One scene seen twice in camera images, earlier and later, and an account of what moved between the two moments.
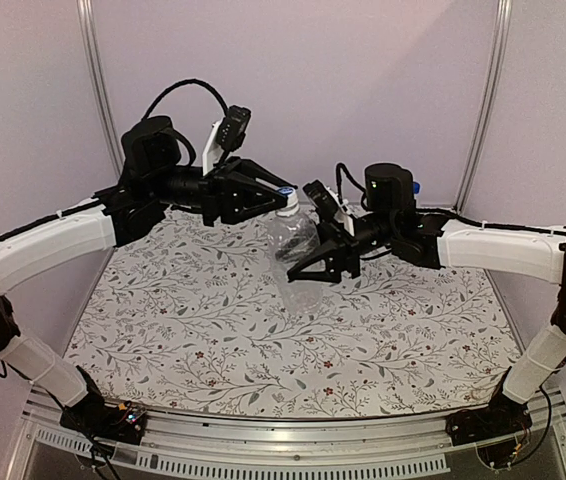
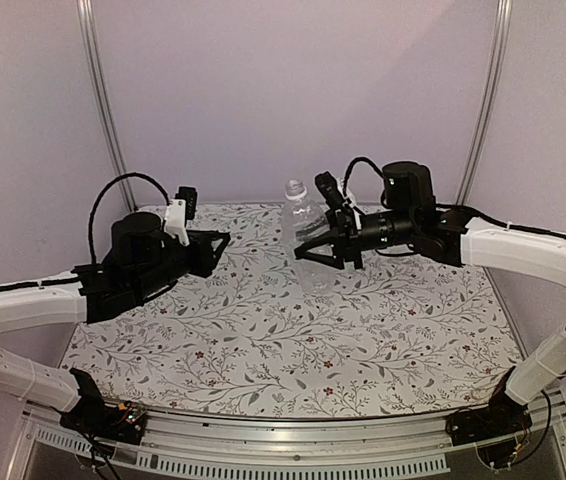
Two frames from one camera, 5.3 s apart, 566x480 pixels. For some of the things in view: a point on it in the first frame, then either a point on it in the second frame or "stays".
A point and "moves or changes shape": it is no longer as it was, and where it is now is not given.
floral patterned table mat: x=186 y=319 stays
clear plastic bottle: x=292 y=237 moves or changes shape
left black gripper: x=230 y=190 → x=202 y=240
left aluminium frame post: x=88 y=27 stays
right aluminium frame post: x=503 y=12 stays
